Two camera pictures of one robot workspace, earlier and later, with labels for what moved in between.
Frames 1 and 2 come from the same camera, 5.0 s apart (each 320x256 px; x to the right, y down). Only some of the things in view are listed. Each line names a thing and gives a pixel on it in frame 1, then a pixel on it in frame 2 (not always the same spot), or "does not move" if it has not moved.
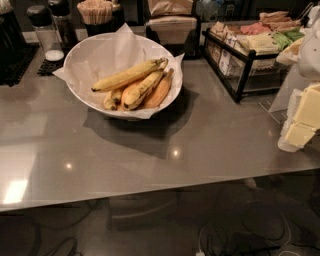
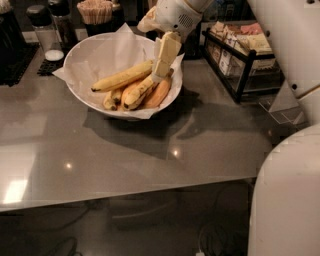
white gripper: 310,56 -> 172,16
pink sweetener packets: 255,28 does not move
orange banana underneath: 125,89 does not move
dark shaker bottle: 60,12 does not move
